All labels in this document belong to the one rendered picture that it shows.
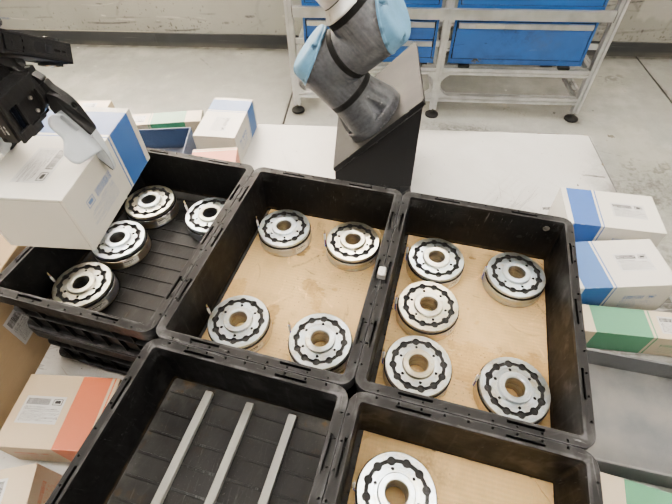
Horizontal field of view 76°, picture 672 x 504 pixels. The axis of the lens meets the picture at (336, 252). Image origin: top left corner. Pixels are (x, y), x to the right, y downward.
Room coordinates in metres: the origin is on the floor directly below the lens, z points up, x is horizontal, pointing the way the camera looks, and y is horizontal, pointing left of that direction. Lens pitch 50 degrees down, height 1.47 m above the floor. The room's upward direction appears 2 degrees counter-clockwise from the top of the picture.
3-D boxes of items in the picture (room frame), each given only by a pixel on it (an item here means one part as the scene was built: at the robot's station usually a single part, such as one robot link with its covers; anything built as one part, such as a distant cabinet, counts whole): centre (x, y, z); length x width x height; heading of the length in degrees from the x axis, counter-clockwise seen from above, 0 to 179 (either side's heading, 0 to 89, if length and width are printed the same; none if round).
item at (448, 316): (0.40, -0.15, 0.86); 0.10 x 0.10 x 0.01
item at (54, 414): (0.27, 0.46, 0.74); 0.16 x 0.12 x 0.07; 85
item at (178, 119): (1.16, 0.52, 0.73); 0.24 x 0.06 x 0.06; 94
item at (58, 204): (0.49, 0.37, 1.09); 0.20 x 0.12 x 0.09; 174
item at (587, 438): (0.38, -0.22, 0.92); 0.40 x 0.30 x 0.02; 163
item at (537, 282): (0.46, -0.32, 0.86); 0.10 x 0.10 x 0.01
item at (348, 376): (0.46, 0.07, 0.92); 0.40 x 0.30 x 0.02; 163
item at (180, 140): (1.01, 0.51, 0.74); 0.20 x 0.15 x 0.07; 92
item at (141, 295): (0.55, 0.36, 0.87); 0.40 x 0.30 x 0.11; 163
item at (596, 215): (0.68, -0.62, 0.75); 0.20 x 0.12 x 0.09; 78
